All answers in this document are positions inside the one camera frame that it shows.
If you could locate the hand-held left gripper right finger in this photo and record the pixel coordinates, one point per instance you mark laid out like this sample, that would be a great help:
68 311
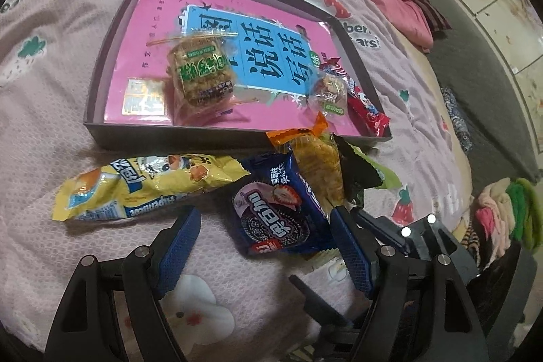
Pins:
352 251

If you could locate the clear lemon candy packet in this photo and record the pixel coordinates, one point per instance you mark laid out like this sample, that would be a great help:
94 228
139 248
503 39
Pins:
328 266

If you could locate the orange chip packet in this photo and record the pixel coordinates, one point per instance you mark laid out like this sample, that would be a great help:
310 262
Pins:
316 158

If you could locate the beige bed sheet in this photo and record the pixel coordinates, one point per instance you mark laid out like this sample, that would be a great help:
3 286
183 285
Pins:
424 90

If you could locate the red candy packet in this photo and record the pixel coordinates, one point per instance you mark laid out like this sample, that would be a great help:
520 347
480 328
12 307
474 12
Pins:
369 111

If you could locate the striped dark pillow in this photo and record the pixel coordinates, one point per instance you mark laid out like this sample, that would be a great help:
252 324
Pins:
435 12

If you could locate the blue cookie packet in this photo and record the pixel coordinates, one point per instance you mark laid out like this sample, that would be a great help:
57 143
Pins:
271 218

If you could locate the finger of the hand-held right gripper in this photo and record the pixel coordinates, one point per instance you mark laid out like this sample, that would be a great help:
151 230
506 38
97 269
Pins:
322 300
377 229

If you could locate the black snack packet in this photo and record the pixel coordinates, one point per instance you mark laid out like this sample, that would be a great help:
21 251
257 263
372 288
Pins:
354 171

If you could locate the large clear rice cracker packet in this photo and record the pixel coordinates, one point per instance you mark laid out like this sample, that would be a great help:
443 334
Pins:
199 73

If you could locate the pink book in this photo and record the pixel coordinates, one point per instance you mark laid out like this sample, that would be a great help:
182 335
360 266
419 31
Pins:
140 48

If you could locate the tree print wall poster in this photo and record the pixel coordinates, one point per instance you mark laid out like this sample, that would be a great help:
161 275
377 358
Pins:
500 5

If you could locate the small clear cracker packet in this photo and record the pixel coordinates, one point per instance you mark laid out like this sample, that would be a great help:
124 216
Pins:
333 92

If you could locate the pink strawberry print blanket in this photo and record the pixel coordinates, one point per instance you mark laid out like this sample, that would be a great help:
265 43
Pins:
63 48

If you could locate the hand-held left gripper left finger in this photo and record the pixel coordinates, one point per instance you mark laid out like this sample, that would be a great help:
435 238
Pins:
178 251

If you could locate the green snack packet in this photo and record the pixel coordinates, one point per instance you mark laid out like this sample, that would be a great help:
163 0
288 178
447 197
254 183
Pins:
386 175

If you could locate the colourful clothes pile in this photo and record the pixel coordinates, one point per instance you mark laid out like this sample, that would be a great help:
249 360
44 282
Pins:
505 213

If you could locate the yellow snack packet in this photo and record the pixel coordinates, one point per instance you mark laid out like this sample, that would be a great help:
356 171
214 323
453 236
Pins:
148 184

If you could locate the grey quilted headboard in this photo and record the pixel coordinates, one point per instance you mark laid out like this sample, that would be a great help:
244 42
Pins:
488 90

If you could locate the blue patterned cloth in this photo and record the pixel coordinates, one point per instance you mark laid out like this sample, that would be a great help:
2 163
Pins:
458 120

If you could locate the dark shallow cardboard box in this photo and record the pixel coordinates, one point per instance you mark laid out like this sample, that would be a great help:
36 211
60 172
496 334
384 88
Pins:
169 137

